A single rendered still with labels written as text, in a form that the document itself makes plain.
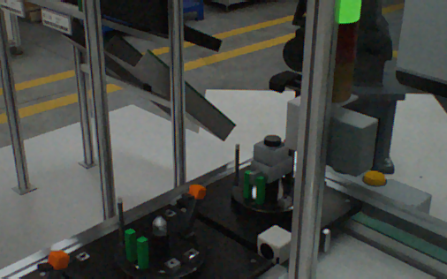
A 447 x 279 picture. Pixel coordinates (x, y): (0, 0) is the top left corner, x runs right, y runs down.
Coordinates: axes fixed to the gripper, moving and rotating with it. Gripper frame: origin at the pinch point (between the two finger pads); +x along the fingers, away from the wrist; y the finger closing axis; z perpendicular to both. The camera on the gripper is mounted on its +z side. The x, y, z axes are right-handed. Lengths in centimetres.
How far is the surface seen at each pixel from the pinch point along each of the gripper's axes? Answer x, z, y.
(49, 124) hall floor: 110, 83, 253
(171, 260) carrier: 8.8, -39.3, -4.6
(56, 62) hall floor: 110, 149, 353
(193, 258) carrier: 9.2, -36.3, -5.9
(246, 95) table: 24, 43, 56
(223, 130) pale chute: 7.9, -3.6, 20.2
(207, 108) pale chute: 2.0, -7.5, 20.9
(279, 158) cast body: 2.8, -12.7, -2.2
